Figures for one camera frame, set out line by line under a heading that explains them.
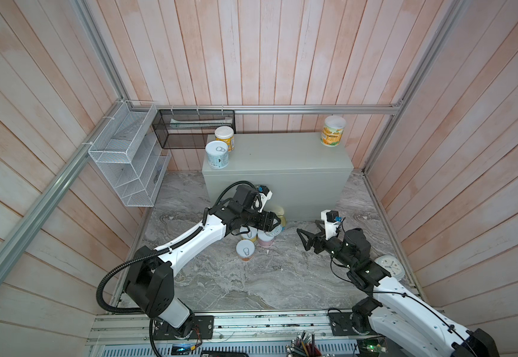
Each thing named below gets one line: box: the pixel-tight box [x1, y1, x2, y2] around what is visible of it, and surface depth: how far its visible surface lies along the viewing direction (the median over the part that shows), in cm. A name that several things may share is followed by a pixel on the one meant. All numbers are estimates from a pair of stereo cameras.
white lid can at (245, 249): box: [235, 239, 256, 262], surface depth 88 cm
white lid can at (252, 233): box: [244, 226, 258, 240], surface depth 74 cm
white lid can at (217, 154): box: [204, 139, 230, 170], surface depth 73 cm
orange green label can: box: [320, 115, 347, 148], surface depth 79 cm
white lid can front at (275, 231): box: [264, 224, 283, 237], surface depth 80 cm
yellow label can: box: [214, 125, 236, 153], surface depth 77 cm
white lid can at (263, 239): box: [257, 229, 275, 247], surface depth 92 cm
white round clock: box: [374, 254, 405, 280], surface depth 87 cm
